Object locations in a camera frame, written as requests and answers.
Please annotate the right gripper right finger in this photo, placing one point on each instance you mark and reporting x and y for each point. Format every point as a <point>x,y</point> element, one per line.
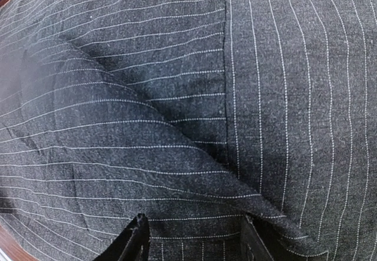
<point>258,241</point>

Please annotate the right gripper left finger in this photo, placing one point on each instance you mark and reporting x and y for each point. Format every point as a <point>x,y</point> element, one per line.
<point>132,244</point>

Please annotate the black pinstriped long sleeve shirt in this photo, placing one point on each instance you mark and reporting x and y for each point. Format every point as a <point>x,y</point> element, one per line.
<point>194,113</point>

